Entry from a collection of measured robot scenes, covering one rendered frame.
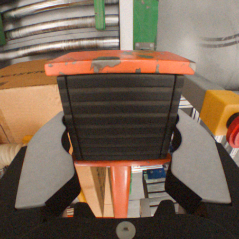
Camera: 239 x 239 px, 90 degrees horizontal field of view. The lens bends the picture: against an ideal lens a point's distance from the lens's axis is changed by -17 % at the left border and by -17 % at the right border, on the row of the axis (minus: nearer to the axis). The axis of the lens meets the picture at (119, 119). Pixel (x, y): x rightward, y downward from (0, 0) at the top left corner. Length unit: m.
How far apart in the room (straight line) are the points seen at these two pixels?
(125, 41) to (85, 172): 0.47
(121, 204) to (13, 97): 0.27
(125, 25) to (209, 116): 0.43
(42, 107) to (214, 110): 0.33
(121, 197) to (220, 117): 0.21
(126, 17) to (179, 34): 0.75
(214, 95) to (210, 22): 1.15
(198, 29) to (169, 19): 0.27
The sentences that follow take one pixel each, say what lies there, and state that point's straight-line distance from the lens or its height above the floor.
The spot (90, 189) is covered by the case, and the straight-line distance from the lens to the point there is 0.47.
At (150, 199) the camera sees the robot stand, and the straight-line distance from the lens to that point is 0.63.
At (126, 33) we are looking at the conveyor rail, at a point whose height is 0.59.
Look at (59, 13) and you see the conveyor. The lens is 0.75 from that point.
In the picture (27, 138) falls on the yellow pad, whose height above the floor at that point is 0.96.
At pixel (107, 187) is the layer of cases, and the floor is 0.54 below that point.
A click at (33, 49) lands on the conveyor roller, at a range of 0.73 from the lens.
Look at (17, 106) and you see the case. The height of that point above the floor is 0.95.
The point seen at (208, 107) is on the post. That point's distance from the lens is 0.31.
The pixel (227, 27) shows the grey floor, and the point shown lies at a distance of 1.51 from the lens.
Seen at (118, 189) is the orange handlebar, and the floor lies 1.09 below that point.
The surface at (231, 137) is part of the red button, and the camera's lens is 0.27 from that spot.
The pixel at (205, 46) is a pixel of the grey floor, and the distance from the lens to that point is 1.39.
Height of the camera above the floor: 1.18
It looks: 58 degrees down
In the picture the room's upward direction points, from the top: 178 degrees clockwise
